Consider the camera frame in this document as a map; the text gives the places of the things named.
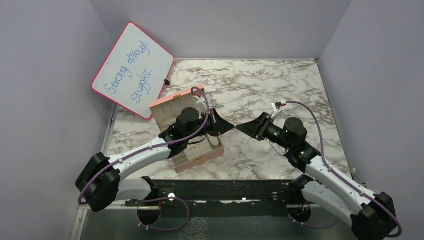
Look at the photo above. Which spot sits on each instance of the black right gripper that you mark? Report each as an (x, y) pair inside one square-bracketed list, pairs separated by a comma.
[(250, 128)]

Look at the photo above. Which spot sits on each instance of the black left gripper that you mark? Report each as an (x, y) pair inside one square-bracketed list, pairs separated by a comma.
[(219, 125)]

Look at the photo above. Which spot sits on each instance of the pink jewelry box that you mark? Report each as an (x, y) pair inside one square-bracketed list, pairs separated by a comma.
[(200, 149)]

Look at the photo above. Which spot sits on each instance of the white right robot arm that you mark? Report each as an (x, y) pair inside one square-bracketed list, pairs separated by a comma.
[(370, 216)]

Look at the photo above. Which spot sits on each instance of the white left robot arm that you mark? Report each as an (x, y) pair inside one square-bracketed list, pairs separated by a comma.
[(99, 182)]

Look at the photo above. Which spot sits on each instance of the pink framed whiteboard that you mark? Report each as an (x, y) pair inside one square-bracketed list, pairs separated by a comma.
[(133, 74)]

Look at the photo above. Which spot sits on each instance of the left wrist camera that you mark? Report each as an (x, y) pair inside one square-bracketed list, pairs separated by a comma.
[(202, 104)]

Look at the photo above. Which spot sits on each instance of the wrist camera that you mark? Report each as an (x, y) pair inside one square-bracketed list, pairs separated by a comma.
[(277, 108), (202, 104)]

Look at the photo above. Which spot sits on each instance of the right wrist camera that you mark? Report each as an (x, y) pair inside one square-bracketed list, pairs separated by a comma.
[(277, 108)]

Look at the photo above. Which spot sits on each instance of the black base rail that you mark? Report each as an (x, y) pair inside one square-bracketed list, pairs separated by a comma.
[(222, 199)]

